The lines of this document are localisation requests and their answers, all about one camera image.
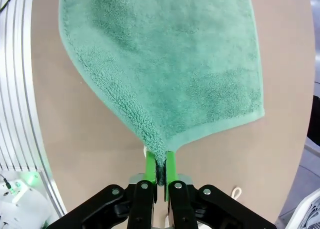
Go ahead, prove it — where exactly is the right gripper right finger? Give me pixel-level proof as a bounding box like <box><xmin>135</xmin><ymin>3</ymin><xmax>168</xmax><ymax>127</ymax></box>
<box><xmin>164</xmin><ymin>150</ymin><xmax>276</xmax><ymax>229</ymax></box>

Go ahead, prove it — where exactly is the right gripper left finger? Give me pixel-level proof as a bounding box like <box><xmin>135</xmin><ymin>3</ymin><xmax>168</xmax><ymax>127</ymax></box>
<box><xmin>45</xmin><ymin>150</ymin><xmax>158</xmax><ymax>229</ymax></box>

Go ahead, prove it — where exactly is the green terry towel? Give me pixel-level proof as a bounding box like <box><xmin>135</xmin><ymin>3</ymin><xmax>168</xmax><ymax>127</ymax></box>
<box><xmin>57</xmin><ymin>0</ymin><xmax>266</xmax><ymax>185</ymax></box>

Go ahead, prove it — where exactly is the grey plastic lattice basket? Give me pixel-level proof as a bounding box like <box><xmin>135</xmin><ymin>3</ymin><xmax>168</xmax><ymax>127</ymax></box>
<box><xmin>306</xmin><ymin>197</ymin><xmax>320</xmax><ymax>229</ymax></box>

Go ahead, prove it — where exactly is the aluminium slotted mounting platform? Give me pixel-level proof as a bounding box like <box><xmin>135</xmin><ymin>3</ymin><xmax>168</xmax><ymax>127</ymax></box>
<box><xmin>0</xmin><ymin>0</ymin><xmax>68</xmax><ymax>220</ymax></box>

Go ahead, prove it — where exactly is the white cord loop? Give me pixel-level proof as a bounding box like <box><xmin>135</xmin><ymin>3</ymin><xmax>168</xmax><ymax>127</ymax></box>
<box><xmin>231</xmin><ymin>186</ymin><xmax>244</xmax><ymax>199</ymax></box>

